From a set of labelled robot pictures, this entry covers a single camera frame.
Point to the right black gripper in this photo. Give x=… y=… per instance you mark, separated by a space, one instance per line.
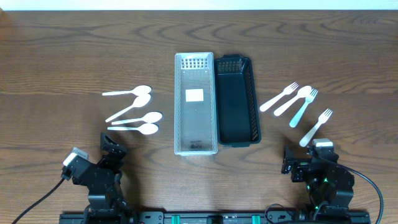
x=300 y=166

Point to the white label sticker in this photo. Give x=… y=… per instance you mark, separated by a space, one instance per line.
x=194 y=95

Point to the black mounting rail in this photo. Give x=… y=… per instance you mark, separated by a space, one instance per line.
x=211 y=218

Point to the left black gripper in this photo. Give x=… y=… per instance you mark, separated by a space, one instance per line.
x=109 y=152

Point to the pale green plastic fork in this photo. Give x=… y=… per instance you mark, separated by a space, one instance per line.
x=297 y=117

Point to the white plastic fork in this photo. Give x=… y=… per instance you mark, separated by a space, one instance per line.
x=286 y=91
x=323 y=118

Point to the black plastic basket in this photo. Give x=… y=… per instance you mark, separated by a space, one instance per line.
x=236 y=102

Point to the clear plastic basket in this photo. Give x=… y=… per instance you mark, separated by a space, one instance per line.
x=195 y=123

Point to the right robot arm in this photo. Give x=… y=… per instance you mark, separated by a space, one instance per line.
x=330 y=188

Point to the white plastic spoon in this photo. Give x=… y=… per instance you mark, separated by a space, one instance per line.
x=150 y=117
x=302 y=93
x=139 y=102
x=146 y=129
x=138 y=91

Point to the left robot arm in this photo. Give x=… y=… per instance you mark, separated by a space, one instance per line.
x=102 y=179

